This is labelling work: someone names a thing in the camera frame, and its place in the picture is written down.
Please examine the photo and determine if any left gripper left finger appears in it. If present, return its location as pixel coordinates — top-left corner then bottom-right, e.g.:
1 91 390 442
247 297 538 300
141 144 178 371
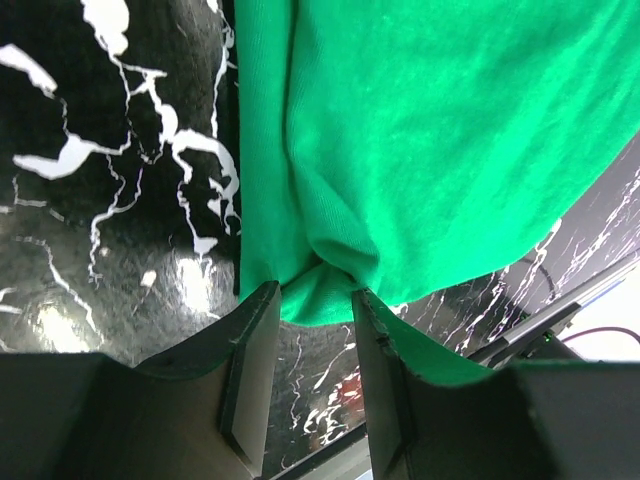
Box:
1 282 281 479

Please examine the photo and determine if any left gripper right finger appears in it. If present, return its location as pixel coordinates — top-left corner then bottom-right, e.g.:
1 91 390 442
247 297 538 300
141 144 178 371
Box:
352 290 639 479

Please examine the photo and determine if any green t shirt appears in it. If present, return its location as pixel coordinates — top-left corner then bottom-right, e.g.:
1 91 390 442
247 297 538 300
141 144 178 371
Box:
235 1 639 326

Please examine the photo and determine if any black marble pattern mat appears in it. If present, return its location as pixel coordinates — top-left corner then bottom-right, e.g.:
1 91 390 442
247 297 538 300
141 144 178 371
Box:
1 1 639 457

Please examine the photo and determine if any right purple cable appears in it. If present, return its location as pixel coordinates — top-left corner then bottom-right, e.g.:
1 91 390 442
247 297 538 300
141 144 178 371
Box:
559 325 640 346

